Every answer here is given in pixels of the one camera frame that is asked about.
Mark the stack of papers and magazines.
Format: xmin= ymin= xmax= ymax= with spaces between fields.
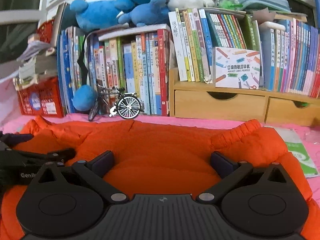
xmin=1 ymin=34 xmax=57 ymax=91

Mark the row of books left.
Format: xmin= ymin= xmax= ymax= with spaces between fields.
xmin=56 ymin=24 xmax=174 ymax=116

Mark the wooden drawer organizer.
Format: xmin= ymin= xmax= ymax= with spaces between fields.
xmin=169 ymin=68 xmax=319 ymax=127

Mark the row of books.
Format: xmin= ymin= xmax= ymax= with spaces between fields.
xmin=168 ymin=8 xmax=319 ymax=98
xmin=56 ymin=24 xmax=174 ymax=116

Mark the green white booklet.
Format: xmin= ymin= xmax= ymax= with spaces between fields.
xmin=274 ymin=127 xmax=319 ymax=178

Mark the upper red basket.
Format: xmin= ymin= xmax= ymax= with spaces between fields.
xmin=36 ymin=19 xmax=54 ymax=43

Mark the label printer box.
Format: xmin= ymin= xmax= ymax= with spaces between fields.
xmin=212 ymin=47 xmax=260 ymax=90

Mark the blue plush ball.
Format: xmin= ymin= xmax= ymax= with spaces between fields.
xmin=72 ymin=85 xmax=97 ymax=112

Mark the miniature black bicycle model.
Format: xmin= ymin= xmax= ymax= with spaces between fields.
xmin=88 ymin=84 xmax=143 ymax=121

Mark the red plastic crate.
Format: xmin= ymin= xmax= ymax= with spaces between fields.
xmin=17 ymin=77 xmax=64 ymax=118

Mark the orange puffer jacket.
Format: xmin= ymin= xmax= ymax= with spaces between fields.
xmin=16 ymin=117 xmax=319 ymax=239

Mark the row of books right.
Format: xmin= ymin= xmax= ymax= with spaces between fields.
xmin=168 ymin=8 xmax=319 ymax=98

